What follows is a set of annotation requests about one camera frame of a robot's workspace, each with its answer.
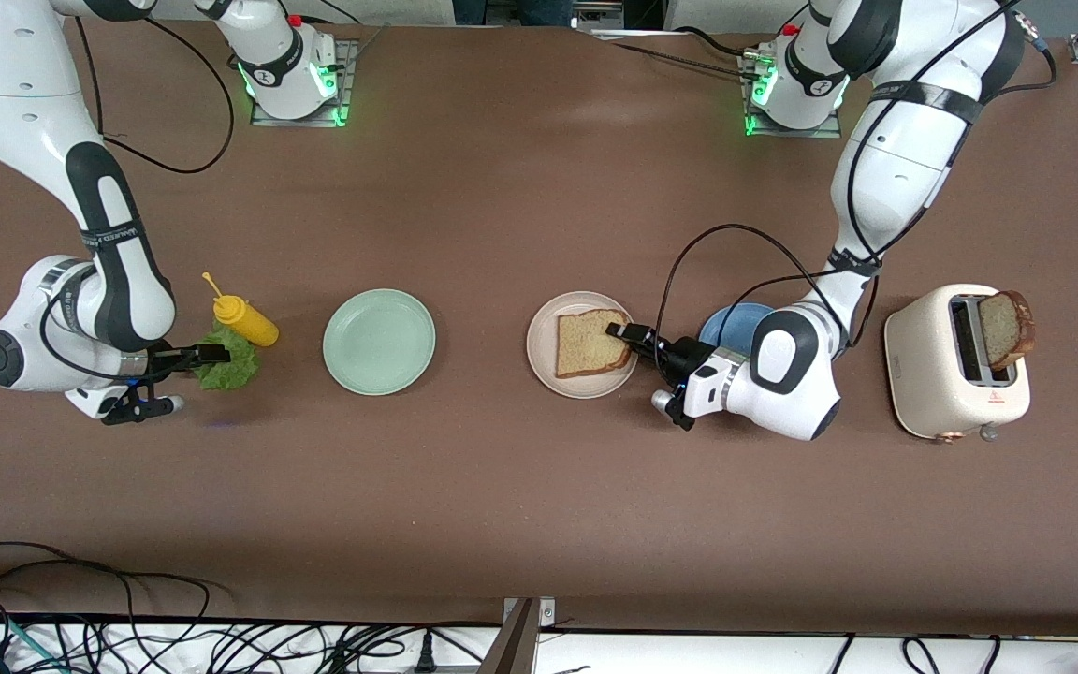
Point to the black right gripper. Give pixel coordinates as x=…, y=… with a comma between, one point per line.
x=167, y=358

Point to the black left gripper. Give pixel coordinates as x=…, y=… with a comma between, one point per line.
x=678, y=357

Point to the green lettuce leaf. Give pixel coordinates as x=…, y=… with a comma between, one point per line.
x=232, y=376

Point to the light crust bread slice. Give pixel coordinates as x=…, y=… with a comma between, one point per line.
x=586, y=344

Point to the yellow mustard squeeze bottle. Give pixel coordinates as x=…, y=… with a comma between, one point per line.
x=249, y=323

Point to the dark crust bread slice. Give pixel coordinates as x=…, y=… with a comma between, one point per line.
x=1002, y=332

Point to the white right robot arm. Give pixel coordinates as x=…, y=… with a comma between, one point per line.
x=24, y=112

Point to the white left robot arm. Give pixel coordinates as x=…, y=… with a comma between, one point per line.
x=895, y=168

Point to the blue plate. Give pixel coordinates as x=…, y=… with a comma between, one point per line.
x=731, y=328

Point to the beige plate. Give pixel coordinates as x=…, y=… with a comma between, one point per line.
x=544, y=328

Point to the green plate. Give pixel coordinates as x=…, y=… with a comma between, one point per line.
x=378, y=342

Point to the silver clamp plate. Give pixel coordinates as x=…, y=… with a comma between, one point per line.
x=546, y=613

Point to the white toaster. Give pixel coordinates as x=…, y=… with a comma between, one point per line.
x=923, y=374

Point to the black corrugated conduit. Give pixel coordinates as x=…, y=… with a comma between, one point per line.
x=679, y=59

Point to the person legs blue jeans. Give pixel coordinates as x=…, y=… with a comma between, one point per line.
x=520, y=9

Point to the black power plug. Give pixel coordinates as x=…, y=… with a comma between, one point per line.
x=425, y=653

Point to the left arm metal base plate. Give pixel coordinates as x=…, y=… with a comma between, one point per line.
x=829, y=131

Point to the grey camera mount pole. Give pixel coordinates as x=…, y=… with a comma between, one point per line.
x=511, y=646

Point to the grey metal frame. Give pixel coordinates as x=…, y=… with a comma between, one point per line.
x=595, y=17

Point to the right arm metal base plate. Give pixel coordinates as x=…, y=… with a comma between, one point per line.
x=349, y=56

